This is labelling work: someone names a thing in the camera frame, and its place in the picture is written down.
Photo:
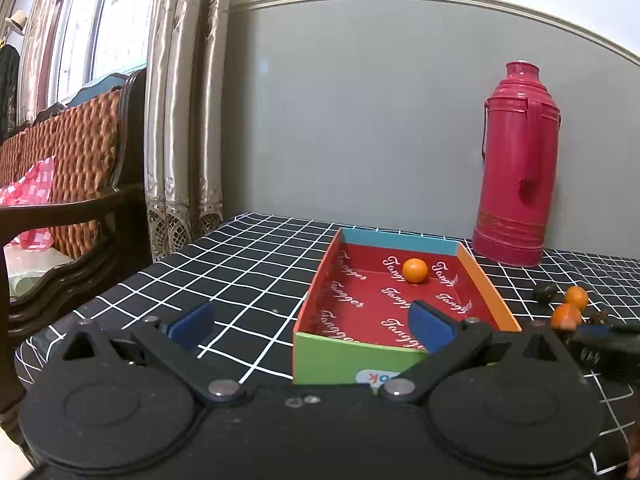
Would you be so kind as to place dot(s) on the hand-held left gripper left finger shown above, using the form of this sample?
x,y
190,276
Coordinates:
x,y
192,322

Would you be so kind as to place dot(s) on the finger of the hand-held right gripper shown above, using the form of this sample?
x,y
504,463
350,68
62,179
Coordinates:
x,y
607,342

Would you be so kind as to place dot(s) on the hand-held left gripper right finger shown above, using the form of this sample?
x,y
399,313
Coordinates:
x,y
430,325

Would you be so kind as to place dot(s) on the dark round fruit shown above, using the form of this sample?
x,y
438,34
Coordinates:
x,y
598,318
544,292

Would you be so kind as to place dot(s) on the small orange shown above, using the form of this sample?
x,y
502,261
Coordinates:
x,y
566,316
576,297
415,270

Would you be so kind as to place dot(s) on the colourful cardboard box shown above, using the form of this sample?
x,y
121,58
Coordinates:
x,y
370,300

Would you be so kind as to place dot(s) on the black white checked tablecloth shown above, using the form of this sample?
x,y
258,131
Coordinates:
x,y
240,270

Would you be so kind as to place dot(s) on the pale green plastic bag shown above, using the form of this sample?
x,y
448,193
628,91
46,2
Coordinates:
x,y
30,270

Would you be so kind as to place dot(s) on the red thermos flask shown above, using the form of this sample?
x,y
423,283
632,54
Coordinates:
x,y
515,170

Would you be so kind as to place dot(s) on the beige satin curtain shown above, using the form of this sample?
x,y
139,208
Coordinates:
x,y
185,110

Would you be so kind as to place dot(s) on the pink checkered cloth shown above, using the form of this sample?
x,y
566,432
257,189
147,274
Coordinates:
x,y
27,185

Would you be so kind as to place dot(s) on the blue furniture back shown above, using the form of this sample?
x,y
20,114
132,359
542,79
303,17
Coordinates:
x,y
100,85

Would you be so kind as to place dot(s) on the dark hanging coat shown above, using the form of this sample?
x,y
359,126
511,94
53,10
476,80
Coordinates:
x,y
7,90

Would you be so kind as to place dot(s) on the window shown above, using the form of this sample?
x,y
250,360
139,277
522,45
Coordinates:
x,y
95,25

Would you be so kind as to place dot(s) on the white hat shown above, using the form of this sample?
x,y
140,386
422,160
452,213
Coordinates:
x,y
16,21

